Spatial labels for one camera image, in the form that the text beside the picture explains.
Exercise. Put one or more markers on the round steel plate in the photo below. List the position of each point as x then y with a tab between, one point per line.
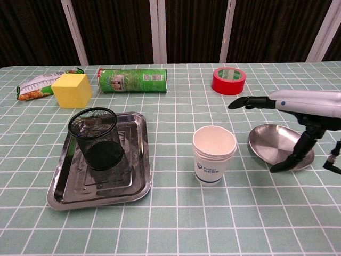
271	146

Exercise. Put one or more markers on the green white snack packet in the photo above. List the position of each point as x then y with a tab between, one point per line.
34	88

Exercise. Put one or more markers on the green checkered tablecloth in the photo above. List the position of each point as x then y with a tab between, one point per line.
202	213

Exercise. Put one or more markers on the green chips can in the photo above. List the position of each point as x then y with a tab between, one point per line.
133	80

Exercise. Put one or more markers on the yellow cube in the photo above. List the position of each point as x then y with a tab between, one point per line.
72	93

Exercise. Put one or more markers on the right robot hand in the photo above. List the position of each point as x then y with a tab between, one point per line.
309	104

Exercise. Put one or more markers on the red tape roll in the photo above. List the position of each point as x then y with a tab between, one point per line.
226	88

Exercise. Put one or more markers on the white paper cup stack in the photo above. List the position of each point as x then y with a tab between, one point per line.
210	170

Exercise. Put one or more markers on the black mesh pen holder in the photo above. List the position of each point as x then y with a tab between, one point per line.
104	152

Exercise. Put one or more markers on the rectangular steel tray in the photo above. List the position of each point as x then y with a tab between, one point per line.
133	173

